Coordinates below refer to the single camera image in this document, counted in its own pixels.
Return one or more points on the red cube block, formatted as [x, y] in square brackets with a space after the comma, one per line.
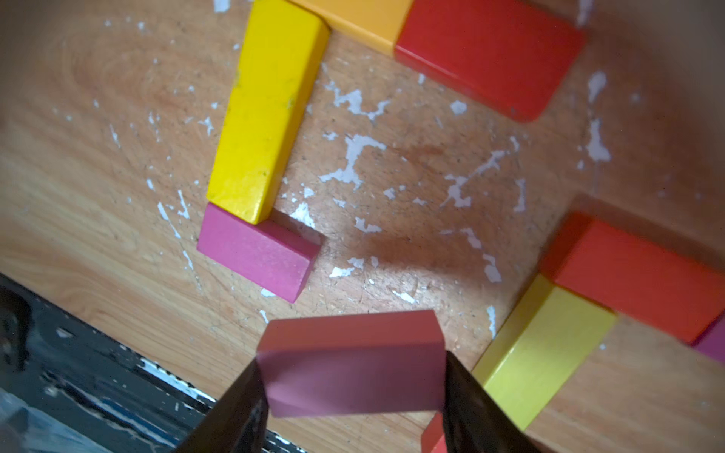
[634, 276]

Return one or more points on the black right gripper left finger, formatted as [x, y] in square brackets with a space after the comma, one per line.
[237, 422]

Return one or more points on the small red block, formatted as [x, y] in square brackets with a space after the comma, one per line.
[511, 56]

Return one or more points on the orange block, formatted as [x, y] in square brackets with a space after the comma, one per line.
[375, 23]

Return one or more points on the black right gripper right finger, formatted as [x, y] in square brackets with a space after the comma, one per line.
[472, 421]

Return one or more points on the long red block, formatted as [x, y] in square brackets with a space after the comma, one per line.
[433, 438]

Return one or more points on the small magenta block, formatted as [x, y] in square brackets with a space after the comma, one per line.
[712, 342]

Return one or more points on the lime yellow long block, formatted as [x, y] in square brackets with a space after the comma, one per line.
[548, 335]

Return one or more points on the light pink block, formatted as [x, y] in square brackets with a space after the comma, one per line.
[353, 364]

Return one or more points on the bright yellow block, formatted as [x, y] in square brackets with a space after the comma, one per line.
[283, 48]

